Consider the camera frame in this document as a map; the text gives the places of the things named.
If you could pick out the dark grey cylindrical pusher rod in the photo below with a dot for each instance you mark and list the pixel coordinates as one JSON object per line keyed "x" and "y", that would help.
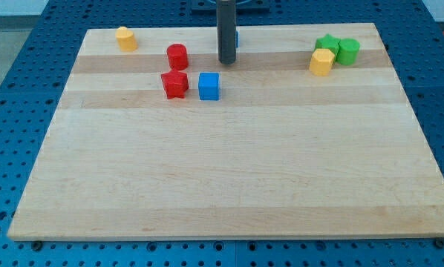
{"x": 226, "y": 28}

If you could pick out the blue cube block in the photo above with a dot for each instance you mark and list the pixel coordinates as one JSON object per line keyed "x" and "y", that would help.
{"x": 208, "y": 86}

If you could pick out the red star block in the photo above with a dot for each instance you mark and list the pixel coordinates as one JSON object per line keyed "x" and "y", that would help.
{"x": 175, "y": 84}

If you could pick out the green star block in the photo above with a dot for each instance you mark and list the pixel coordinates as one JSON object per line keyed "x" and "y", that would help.
{"x": 328, "y": 42}

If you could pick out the red cylinder block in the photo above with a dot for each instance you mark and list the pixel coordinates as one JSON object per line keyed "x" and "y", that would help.
{"x": 177, "y": 56}

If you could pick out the yellow heart block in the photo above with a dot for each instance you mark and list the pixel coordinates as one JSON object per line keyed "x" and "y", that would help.
{"x": 126, "y": 39}

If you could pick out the yellow hexagon block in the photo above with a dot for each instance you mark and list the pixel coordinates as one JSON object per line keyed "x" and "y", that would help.
{"x": 321, "y": 62}

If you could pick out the green cylinder block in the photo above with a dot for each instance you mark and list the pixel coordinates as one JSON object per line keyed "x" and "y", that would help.
{"x": 348, "y": 51}

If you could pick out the light wooden board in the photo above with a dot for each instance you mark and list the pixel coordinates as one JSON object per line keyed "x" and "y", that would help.
{"x": 283, "y": 154}

